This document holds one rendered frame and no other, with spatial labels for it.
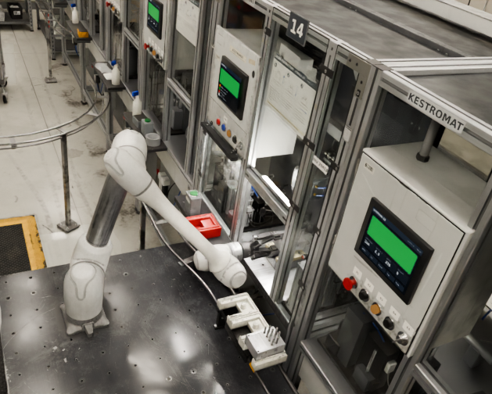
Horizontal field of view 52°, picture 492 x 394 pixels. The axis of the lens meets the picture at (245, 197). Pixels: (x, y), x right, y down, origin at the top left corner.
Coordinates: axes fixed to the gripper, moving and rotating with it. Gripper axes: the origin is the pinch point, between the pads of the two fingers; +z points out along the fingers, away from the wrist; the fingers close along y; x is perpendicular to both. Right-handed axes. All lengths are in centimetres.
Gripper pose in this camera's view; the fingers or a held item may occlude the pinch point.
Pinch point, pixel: (279, 241)
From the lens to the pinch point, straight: 234.3
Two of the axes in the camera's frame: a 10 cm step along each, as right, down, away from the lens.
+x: -4.4, -5.5, 7.1
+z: 8.9, -1.7, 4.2
